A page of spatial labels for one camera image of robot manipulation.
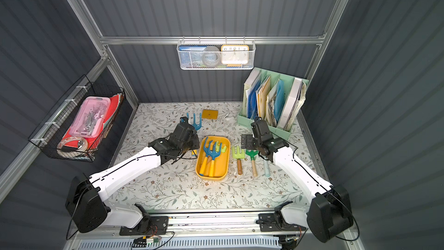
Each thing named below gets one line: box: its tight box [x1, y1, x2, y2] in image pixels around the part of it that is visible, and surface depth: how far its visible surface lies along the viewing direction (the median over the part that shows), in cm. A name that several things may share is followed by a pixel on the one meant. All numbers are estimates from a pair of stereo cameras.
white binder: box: [277, 77, 302, 130], surface depth 93 cm
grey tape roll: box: [201, 45, 221, 68], surface depth 89 cm
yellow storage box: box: [195, 135, 231, 181], surface depth 93 cm
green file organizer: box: [237, 67, 310, 141], surface depth 98 cm
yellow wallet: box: [201, 109, 220, 120], surface depth 118 cm
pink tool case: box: [69, 96, 112, 138], surface depth 74 cm
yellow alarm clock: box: [220, 44, 250, 68], surface depth 90 cm
